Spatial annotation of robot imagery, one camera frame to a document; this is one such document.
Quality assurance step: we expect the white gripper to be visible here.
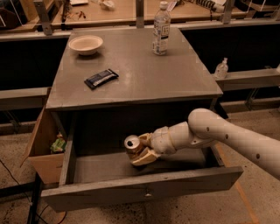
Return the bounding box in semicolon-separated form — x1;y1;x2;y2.
131;127;176;166

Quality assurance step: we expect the orange soda can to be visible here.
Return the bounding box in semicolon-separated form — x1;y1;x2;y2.
124;135;144;159

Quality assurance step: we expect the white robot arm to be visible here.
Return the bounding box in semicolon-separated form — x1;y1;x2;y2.
124;108;280;179

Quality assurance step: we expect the open grey top drawer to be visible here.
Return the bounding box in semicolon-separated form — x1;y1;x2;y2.
41;129;243;212

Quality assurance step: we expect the grey cabinet body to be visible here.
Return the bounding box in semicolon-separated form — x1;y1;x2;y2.
46;28;222;148

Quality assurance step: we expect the dark blue snack bar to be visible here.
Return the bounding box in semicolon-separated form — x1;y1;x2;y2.
84;69;119;89

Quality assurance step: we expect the green snack bag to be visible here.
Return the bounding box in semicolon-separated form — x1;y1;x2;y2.
50;133;66;154

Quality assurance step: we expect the cardboard box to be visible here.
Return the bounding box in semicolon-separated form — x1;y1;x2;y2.
19;106;64;184

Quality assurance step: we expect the small clear sanitizer bottle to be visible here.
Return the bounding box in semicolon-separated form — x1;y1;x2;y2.
214;58;228;79

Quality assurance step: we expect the white ceramic bowl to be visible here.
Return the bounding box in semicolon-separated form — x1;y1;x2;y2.
68;35;103;56

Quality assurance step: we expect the clear plastic water bottle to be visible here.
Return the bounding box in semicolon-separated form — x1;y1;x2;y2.
152;1;171;55

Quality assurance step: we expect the crumpled white paper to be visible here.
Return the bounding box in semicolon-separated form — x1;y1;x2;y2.
98;0;115;11

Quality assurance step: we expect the wooden background table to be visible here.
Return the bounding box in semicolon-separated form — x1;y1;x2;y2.
0;0;280;33

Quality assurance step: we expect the black floor cable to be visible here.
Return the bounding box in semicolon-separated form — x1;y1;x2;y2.
0;158;68;224

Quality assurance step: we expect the grey metal rail frame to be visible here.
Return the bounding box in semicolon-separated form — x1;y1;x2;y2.
0;0;280;135

